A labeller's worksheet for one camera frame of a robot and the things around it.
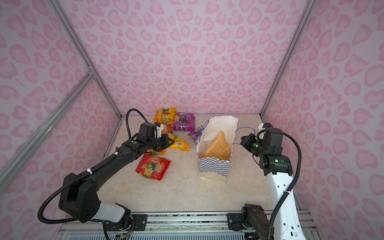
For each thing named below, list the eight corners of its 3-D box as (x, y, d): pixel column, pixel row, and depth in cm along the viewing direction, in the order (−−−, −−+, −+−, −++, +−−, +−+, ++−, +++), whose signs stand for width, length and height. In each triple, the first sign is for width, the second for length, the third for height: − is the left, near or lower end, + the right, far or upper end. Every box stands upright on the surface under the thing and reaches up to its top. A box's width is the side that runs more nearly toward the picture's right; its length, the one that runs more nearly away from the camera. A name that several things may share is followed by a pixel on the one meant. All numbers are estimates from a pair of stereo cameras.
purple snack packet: (197, 143, 105) (197, 140, 103) (189, 136, 109) (189, 133, 107) (209, 134, 110) (209, 131, 108) (201, 128, 114) (201, 125, 112)
